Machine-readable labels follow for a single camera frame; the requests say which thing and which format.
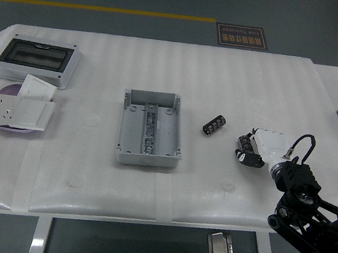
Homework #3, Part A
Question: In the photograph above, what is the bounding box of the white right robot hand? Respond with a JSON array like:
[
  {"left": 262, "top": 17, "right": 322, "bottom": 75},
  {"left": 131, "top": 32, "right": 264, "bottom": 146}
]
[{"left": 232, "top": 124, "right": 291, "bottom": 173}]

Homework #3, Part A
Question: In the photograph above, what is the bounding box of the grey open junction box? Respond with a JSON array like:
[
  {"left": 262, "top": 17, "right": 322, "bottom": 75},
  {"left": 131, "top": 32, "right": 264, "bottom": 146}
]
[{"left": 113, "top": 86, "right": 190, "bottom": 172}]

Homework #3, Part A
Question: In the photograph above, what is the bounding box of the grey box with dark cover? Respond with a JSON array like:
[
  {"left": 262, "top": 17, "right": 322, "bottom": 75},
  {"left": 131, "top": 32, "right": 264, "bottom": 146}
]
[{"left": 0, "top": 31, "right": 84, "bottom": 93}]

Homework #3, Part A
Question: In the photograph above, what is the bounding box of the white foam mat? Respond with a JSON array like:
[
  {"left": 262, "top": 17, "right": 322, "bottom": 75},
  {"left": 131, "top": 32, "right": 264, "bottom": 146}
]
[{"left": 0, "top": 20, "right": 334, "bottom": 248}]

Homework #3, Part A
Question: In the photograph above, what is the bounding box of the black floor sign orange text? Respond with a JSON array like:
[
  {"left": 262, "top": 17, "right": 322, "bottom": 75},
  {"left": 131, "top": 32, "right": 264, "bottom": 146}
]
[{"left": 213, "top": 22, "right": 271, "bottom": 51}]

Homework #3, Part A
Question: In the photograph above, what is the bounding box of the white tape strip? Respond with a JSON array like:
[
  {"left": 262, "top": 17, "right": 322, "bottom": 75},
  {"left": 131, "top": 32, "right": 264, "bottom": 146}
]
[
  {"left": 10, "top": 142, "right": 43, "bottom": 213},
  {"left": 149, "top": 173, "right": 178, "bottom": 223}
]

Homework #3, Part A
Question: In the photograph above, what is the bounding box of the purple plate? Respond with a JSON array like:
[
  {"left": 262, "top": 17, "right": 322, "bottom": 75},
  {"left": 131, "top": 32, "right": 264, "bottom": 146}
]
[{"left": 0, "top": 80, "right": 40, "bottom": 135}]

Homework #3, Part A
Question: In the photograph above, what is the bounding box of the silver metal bracket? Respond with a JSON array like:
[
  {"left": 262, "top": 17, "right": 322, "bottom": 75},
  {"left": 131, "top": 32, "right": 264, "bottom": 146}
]
[{"left": 205, "top": 230, "right": 237, "bottom": 253}]

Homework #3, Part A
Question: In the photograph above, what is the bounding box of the metal mounting rail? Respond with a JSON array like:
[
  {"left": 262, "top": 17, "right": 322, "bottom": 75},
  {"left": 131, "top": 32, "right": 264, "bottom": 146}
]
[{"left": 138, "top": 102, "right": 163, "bottom": 156}]

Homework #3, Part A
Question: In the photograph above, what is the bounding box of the large white switch panel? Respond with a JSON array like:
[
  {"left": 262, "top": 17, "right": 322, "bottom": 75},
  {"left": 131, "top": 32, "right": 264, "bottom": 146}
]
[{"left": 11, "top": 97, "right": 56, "bottom": 133}]

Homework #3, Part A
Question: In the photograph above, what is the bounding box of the small white switch panel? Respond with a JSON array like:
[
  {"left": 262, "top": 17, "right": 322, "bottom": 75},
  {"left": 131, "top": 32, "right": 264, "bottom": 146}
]
[{"left": 17, "top": 72, "right": 59, "bottom": 104}]

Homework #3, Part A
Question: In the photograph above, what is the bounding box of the white table frame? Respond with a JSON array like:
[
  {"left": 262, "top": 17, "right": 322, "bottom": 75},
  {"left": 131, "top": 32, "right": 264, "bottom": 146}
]
[{"left": 28, "top": 204, "right": 283, "bottom": 253}]

